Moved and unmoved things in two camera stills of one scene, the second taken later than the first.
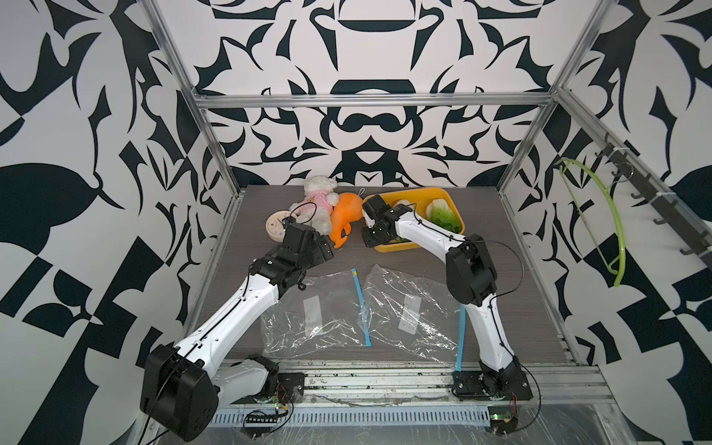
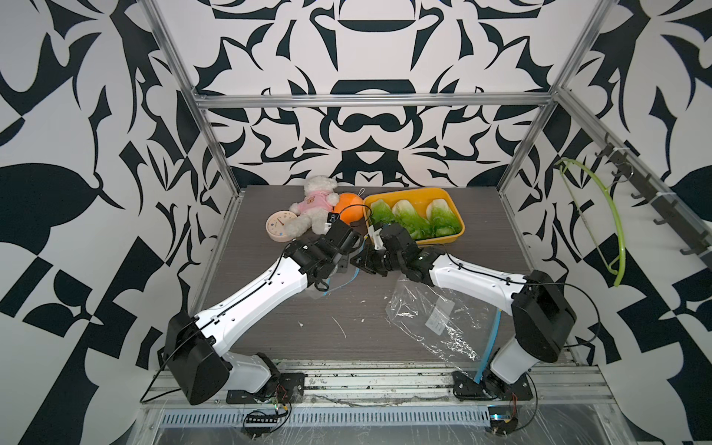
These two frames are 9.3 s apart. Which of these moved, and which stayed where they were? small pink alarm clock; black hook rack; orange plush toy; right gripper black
Moved: right gripper black
Stayed: black hook rack; small pink alarm clock; orange plush toy
